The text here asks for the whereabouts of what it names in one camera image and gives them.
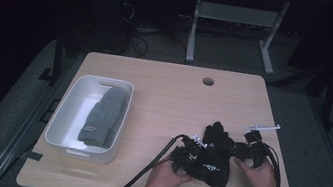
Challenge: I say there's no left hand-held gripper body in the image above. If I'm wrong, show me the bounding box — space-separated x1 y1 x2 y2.
167 130 210 178

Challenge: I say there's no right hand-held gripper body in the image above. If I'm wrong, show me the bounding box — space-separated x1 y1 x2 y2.
237 118 283 173

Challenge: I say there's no black glove with white marks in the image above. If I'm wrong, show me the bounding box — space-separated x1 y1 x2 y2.
200 119 239 159

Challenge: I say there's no black glove with triangle mark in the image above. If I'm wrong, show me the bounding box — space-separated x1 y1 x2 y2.
188 144 235 187

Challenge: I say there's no grey mitten with label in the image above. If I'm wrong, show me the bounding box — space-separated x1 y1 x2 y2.
75 82 132 152

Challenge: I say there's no white plastic bin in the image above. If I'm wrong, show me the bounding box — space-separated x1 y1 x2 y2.
41 69 136 168

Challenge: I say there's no person's left hand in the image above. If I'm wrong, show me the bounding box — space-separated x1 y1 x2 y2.
145 152 197 187

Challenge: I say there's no person's right hand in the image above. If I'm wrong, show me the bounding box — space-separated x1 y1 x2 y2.
229 154 282 187

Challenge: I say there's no black tape strip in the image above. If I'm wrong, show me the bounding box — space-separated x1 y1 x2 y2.
21 149 45 163
39 96 60 126

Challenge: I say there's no left hand-held gripper cable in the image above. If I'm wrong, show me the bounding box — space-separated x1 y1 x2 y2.
100 122 186 187

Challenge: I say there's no tangle of dark cables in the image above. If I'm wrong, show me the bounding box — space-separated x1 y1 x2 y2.
111 0 197 66

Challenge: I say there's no white metal table frame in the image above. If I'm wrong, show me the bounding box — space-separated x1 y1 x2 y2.
173 0 333 85

